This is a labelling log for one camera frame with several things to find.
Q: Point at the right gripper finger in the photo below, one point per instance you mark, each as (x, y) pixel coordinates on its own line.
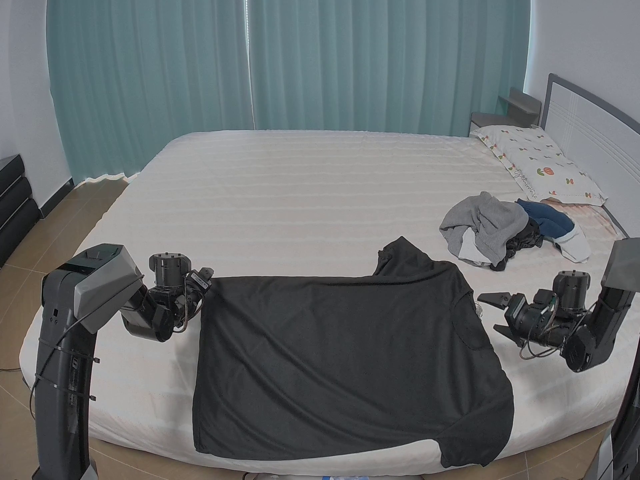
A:
(497, 300)
(507, 335)

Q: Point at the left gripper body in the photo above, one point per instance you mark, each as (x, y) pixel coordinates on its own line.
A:
(202, 283)

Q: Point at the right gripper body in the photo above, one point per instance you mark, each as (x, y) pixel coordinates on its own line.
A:
(522, 318)

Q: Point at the black T-shirt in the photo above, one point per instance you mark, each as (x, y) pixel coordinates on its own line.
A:
(325, 368)

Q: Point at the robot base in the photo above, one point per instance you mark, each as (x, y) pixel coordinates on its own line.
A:
(345, 478)

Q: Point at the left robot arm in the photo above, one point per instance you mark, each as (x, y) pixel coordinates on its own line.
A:
(100, 278)

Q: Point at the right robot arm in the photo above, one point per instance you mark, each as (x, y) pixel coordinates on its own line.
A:
(610, 313)

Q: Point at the pile of clothes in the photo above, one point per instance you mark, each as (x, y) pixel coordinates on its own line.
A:
(495, 223)

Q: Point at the bed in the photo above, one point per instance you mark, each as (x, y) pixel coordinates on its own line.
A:
(300, 193)

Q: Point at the white printed pillow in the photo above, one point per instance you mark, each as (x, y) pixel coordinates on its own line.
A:
(540, 163)

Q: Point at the grey bedside table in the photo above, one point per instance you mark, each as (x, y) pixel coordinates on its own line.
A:
(525, 107)

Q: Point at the black chest of drawers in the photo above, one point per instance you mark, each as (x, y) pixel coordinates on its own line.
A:
(15, 208)

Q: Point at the blue-green curtain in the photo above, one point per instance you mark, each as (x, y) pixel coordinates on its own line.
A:
(150, 68)
(390, 43)

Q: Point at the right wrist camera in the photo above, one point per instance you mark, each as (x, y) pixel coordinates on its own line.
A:
(545, 302)

